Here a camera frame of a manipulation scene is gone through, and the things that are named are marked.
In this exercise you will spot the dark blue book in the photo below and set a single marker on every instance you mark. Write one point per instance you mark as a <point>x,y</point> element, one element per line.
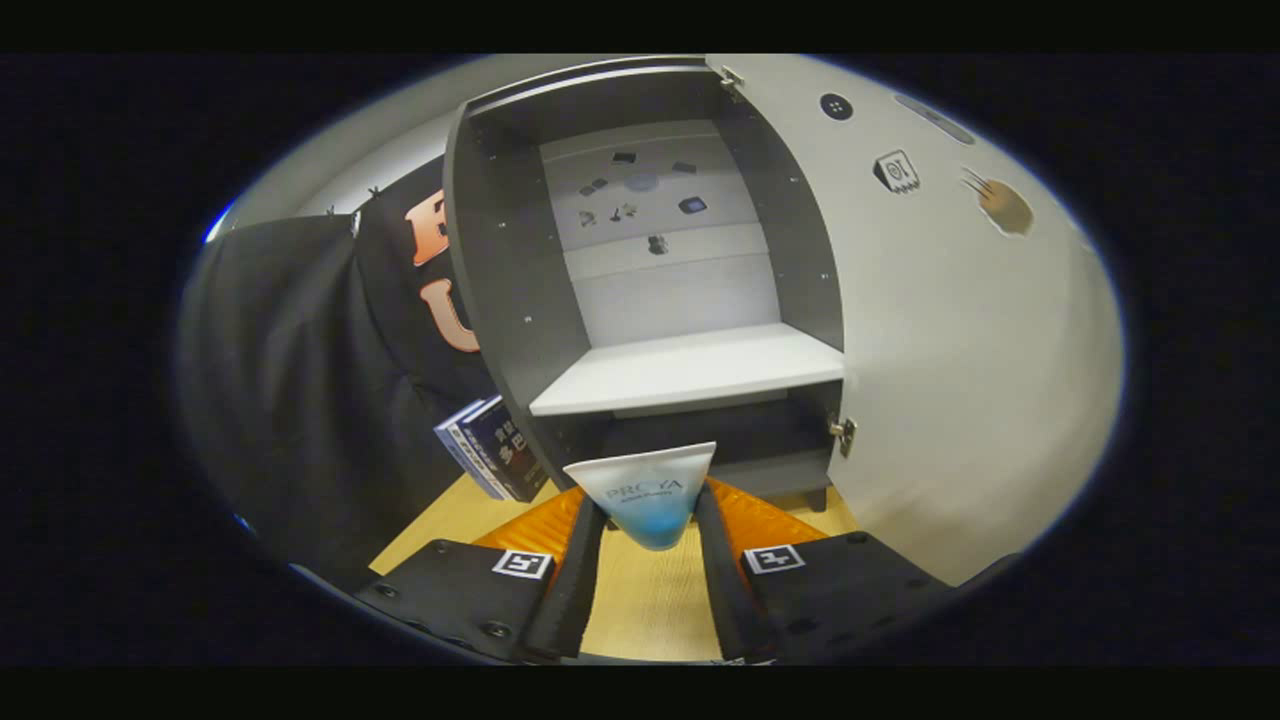
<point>510,450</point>

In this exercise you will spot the blue white squeeze tube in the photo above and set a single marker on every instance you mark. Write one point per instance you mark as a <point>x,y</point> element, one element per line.
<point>645,490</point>

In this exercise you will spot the white cabinet shelf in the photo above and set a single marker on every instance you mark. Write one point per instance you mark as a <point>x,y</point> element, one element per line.
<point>690,365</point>

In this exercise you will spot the black backdrop cloth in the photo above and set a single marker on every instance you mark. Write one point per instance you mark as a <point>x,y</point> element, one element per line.
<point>300,350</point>

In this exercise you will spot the metal door hinge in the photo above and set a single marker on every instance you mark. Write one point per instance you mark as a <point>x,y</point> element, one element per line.
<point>843,435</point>
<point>732,80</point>

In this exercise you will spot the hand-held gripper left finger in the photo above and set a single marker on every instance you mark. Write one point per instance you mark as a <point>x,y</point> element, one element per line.
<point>575,600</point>

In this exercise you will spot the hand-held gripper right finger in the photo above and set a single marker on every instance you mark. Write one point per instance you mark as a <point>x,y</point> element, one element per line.
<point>730,600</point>

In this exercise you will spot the dark grey cabinet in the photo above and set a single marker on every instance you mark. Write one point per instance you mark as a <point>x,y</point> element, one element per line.
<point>510,300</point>

